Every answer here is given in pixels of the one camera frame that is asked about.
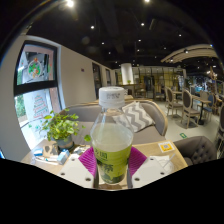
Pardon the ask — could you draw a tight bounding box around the white round column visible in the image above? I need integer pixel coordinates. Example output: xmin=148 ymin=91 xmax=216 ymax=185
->
xmin=120 ymin=62 xmax=135 ymax=85

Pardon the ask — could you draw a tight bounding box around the small blue white box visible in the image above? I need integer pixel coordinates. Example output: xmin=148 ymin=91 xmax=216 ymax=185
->
xmin=32 ymin=147 xmax=44 ymax=157

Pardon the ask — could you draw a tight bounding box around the printed paper menu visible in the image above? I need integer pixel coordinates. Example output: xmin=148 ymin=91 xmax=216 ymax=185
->
xmin=71 ymin=144 xmax=89 ymax=156

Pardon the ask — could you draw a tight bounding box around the grey tufted armchair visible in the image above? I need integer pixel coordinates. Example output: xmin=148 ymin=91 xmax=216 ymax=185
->
xmin=173 ymin=135 xmax=218 ymax=167

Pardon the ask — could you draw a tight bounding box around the group of dining chairs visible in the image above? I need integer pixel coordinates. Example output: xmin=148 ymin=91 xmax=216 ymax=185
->
xmin=163 ymin=84 xmax=224 ymax=141

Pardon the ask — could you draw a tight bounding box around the wooden cutout table sign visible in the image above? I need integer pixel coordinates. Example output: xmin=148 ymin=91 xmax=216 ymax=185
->
xmin=42 ymin=141 xmax=60 ymax=158

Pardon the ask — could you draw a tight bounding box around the yellow square table sticker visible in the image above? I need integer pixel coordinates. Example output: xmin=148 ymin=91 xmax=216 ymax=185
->
xmin=158 ymin=140 xmax=176 ymax=154

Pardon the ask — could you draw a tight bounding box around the group of ceiling spotlights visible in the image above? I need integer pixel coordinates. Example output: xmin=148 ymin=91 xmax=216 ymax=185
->
xmin=64 ymin=0 xmax=218 ymax=54

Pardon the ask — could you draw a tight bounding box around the window with festive stickers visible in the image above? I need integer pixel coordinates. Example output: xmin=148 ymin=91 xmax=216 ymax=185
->
xmin=13 ymin=39 xmax=64 ymax=129

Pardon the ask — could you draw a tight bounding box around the green potted plant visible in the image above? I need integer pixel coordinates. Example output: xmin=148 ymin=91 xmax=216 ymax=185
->
xmin=39 ymin=108 xmax=92 ymax=153

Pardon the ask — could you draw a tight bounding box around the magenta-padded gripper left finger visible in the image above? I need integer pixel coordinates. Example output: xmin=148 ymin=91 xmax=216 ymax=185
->
xmin=57 ymin=146 xmax=99 ymax=189

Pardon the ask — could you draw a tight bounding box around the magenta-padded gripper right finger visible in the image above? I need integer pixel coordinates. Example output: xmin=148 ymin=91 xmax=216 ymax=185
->
xmin=126 ymin=146 xmax=168 ymax=189

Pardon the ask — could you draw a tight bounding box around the grey curved sofa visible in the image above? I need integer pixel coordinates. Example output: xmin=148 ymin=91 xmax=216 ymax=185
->
xmin=58 ymin=99 xmax=169 ymax=146

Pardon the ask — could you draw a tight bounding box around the grey white chevron pillow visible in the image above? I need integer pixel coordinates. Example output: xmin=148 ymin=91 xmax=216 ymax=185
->
xmin=113 ymin=100 xmax=156 ymax=133

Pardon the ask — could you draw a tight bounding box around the light blue tissue pack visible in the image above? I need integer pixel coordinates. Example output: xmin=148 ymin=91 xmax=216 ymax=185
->
xmin=56 ymin=148 xmax=71 ymax=165

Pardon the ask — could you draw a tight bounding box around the green-labelled clear drink bottle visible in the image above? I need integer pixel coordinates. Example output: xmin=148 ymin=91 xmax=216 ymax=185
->
xmin=89 ymin=86 xmax=135 ymax=185

